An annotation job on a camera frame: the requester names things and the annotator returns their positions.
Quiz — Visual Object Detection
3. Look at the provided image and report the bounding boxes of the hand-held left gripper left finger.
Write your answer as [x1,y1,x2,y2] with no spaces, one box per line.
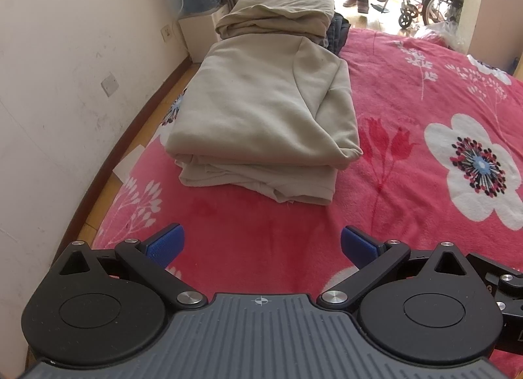
[55,223,186,309]

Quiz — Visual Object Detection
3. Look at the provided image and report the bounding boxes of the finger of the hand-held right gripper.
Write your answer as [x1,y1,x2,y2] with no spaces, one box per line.
[495,299,523,355]
[466,254,523,297]

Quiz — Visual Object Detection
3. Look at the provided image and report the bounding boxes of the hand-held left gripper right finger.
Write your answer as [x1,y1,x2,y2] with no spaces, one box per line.
[316,226,470,311]

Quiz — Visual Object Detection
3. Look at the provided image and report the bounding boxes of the beige hooded sweatshirt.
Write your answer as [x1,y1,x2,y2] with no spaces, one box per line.
[164,34,363,169]

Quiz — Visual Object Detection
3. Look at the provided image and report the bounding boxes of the dark folded clothes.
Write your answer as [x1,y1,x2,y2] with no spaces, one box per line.
[325,12,351,57]

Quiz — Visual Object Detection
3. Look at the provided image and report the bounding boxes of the pink floral blanket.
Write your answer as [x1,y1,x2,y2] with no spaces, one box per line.
[77,28,523,379]

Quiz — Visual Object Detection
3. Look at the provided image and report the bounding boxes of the white paper sheet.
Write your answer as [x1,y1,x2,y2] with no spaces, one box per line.
[113,144,145,179]

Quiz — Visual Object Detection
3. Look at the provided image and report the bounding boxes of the white water dispenser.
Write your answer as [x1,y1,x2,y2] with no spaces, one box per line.
[178,3,231,64]

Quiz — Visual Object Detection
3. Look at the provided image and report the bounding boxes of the white plastic bag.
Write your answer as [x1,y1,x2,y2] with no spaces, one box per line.
[413,20,468,53]

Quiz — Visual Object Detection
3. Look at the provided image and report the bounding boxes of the beige folded pants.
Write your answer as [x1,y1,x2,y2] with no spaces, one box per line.
[216,0,335,41]

